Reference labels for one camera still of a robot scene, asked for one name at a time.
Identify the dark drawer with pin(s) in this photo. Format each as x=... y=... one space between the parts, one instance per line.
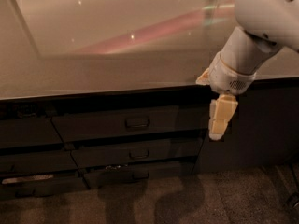
x=139 y=172
x=116 y=123
x=37 y=162
x=152 y=150
x=42 y=188
x=27 y=132

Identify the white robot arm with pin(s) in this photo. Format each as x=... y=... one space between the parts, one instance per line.
x=264 y=28

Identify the dark right cabinet door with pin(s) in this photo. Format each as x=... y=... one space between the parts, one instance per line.
x=265 y=131

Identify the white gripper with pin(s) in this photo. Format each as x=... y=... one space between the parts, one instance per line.
x=226 y=77

